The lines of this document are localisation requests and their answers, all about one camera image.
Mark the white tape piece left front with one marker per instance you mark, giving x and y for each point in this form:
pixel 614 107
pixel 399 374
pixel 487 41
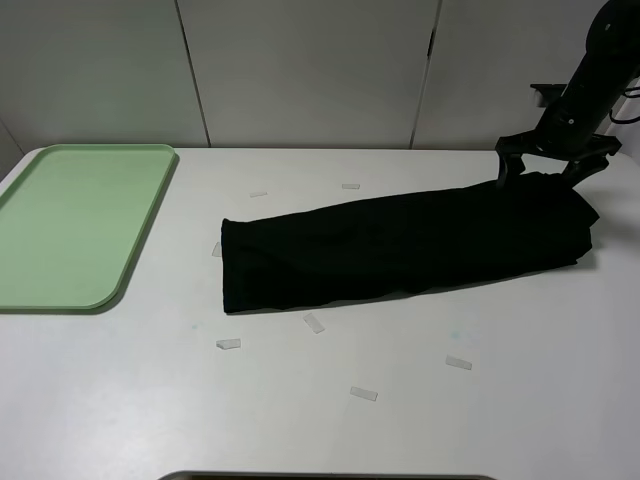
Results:
pixel 228 344

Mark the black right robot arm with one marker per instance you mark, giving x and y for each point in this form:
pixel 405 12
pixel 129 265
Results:
pixel 567 129

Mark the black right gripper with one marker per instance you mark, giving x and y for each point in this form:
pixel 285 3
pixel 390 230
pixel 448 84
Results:
pixel 585 156

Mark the green plastic tray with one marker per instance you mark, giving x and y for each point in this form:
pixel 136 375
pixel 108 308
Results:
pixel 73 220

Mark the white tape piece right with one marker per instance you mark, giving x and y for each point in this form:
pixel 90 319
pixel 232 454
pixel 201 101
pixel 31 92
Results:
pixel 458 363

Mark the black short sleeve t-shirt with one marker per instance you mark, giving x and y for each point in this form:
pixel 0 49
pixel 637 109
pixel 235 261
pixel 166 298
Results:
pixel 404 245

